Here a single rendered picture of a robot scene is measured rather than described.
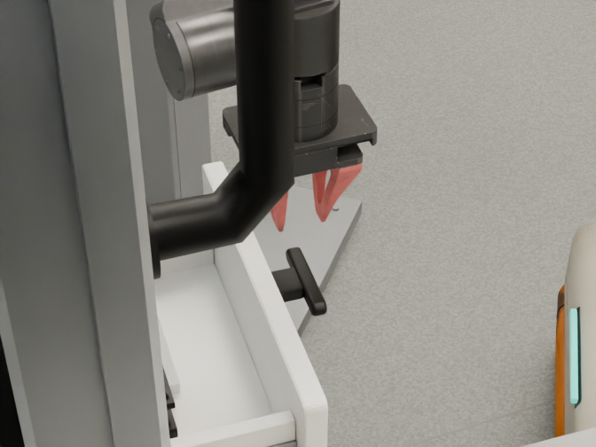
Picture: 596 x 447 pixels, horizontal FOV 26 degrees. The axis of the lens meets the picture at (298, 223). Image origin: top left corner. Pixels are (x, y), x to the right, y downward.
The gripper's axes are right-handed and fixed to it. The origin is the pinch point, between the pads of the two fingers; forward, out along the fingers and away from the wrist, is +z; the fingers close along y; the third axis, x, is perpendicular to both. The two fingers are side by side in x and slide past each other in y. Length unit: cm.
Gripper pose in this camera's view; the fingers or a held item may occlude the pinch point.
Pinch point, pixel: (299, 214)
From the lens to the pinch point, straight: 101.1
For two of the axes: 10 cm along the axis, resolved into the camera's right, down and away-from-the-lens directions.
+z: 0.0, 7.6, 6.5
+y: -9.5, 2.1, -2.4
